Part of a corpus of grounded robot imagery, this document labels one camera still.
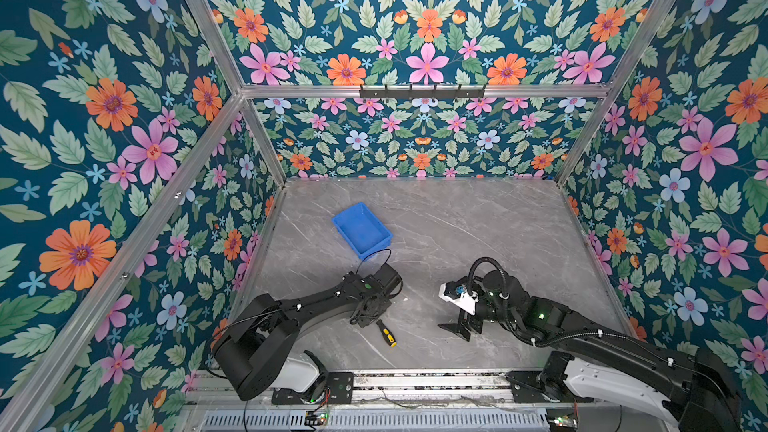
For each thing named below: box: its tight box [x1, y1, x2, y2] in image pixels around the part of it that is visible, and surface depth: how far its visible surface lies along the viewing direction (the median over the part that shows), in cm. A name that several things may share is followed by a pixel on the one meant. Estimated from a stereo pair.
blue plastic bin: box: [332, 202, 393, 259], surface depth 106 cm
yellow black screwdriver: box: [376, 319, 397, 348], surface depth 82 cm
